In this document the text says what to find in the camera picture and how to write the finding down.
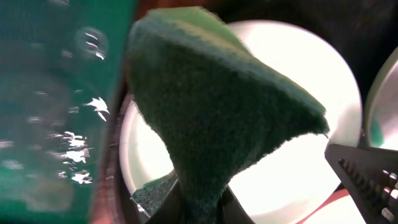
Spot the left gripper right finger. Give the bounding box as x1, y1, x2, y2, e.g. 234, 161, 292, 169
217, 186, 254, 224

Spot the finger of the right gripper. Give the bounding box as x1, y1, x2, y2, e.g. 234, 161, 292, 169
325, 144, 397, 224

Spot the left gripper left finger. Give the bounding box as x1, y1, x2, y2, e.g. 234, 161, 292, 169
146, 180, 187, 224

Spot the pale green plate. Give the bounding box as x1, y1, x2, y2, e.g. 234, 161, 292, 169
364, 50, 397, 151
120, 20, 362, 223

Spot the green scrubbing sponge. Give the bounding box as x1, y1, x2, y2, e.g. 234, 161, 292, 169
127, 6, 329, 223

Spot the rectangular dark green tray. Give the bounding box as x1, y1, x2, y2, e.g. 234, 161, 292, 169
1, 0, 137, 223

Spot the pale green plate top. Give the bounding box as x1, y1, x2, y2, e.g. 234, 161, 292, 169
364, 50, 397, 151

